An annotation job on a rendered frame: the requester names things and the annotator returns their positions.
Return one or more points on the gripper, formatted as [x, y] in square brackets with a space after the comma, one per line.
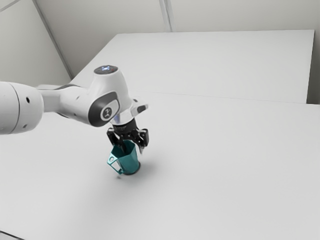
[126, 129]

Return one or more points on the teal faceted mug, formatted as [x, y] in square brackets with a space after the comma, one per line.
[127, 160]

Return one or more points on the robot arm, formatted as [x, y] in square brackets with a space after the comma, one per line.
[75, 100]

